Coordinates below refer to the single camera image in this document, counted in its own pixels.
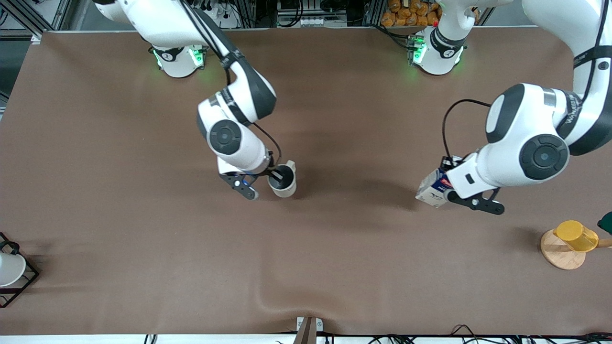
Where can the white socket box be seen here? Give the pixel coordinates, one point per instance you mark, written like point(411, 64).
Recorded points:
point(311, 21)

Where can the metal bracket with brown post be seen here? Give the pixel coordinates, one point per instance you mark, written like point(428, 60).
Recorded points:
point(308, 329)

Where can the white power strip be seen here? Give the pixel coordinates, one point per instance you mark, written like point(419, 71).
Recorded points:
point(224, 14)

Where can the pile of orange items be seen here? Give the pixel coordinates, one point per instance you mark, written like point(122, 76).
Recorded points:
point(409, 14)

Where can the beige mug with grey inside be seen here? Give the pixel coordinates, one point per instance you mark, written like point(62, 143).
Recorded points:
point(283, 185)

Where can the brown table mat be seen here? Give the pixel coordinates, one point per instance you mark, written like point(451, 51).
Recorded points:
point(143, 239)

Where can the white cup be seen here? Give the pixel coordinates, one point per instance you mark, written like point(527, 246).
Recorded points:
point(9, 268)

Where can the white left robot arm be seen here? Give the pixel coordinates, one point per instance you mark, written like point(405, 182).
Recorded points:
point(535, 138)

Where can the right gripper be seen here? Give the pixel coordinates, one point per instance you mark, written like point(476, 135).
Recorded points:
point(274, 171)

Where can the dark green cup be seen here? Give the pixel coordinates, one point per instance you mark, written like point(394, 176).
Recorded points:
point(607, 222)

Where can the wooden mug stand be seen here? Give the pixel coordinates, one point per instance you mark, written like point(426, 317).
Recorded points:
point(559, 255)

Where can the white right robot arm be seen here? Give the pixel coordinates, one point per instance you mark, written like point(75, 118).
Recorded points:
point(239, 95)

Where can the aluminium frame profile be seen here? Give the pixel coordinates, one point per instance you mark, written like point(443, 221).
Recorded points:
point(43, 16)

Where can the yellow plastic cup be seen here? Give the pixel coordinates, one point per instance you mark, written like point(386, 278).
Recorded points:
point(577, 235)

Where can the blue white milk carton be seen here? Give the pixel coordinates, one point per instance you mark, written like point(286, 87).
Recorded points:
point(432, 188)

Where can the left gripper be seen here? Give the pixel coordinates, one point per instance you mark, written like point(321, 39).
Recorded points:
point(448, 164)

